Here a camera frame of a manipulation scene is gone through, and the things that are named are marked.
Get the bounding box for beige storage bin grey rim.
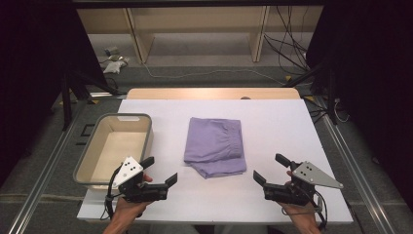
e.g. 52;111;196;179
72;112;154;189

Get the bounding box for bundle of black cables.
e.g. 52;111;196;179
262;5;310;76

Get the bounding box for light wooden shelf unit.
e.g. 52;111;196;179
76;5;325;64

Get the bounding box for white cloth bag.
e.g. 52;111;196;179
102;58;131;75

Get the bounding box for black curtain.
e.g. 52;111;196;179
0;0;108;188
305;0;413;203

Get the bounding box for person's right hand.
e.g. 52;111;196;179
278;170;319;226

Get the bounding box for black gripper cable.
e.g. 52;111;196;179
100;167;123;221
281;189;329;230

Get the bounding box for folded purple pants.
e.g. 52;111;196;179
183;116;247;180

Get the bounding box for black tripod stand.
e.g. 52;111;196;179
59;68;129;132
282;59;339;126

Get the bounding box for person's left hand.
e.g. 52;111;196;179
111;174;154;226

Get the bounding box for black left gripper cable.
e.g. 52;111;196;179
100;167;123;221

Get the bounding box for white table cover sheet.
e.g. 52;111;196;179
76;98;355;225

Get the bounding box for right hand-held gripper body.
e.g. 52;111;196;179
263;161;345;207

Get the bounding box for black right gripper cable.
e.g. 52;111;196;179
281;189;329;230

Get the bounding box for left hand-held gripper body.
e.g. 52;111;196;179
111;156;170;204

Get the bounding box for black floor socket frame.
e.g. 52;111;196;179
80;123;96;137

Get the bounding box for aluminium floor rail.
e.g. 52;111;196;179
316;97;396;234
7;104;86;234

